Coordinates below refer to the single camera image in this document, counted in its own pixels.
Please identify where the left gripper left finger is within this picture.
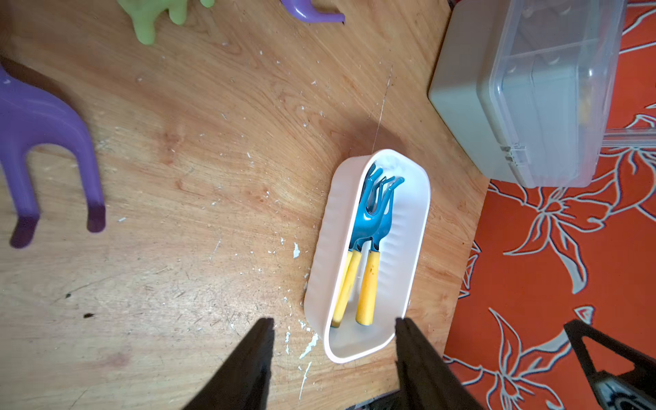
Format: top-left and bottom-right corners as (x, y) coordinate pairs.
(185, 318), (275, 409)

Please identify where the white plastic storage box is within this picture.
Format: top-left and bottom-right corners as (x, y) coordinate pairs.
(304, 150), (431, 364)

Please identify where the purple rake pink handle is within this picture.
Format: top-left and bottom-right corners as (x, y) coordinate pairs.
(0, 60), (107, 249)

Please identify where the green rake head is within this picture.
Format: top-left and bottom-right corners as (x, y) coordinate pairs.
(117, 0), (189, 45)

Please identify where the blue claw rake yellow handle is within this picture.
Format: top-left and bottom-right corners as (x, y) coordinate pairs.
(331, 164), (383, 328)

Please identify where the grey plastic toolbox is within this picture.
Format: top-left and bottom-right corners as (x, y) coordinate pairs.
(428, 0), (627, 188)

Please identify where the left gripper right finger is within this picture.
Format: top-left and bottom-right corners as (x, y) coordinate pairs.
(395, 318), (482, 409)

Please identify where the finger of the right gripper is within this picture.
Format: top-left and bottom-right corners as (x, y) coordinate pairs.
(564, 319), (655, 400)

